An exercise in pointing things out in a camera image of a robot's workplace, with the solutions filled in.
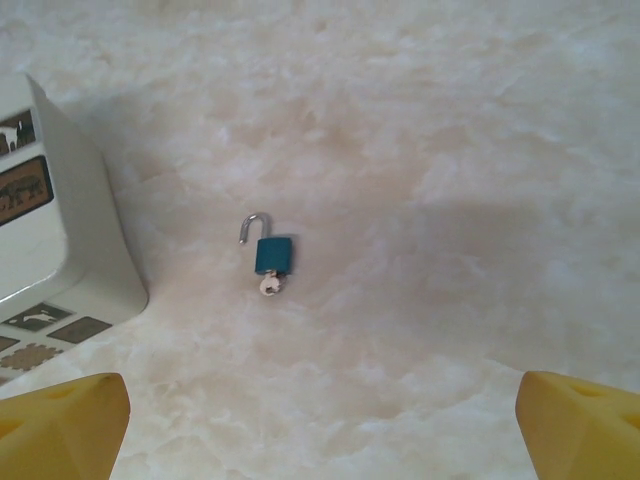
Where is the blue padlock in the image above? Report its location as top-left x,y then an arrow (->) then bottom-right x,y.
238,212 -> 297,278

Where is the white box with picture tiles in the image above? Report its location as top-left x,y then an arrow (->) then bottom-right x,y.
0,72 -> 151,375

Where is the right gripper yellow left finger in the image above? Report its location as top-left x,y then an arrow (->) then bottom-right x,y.
0,372 -> 133,480

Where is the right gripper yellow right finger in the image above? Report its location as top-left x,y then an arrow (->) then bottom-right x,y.
515,369 -> 640,480

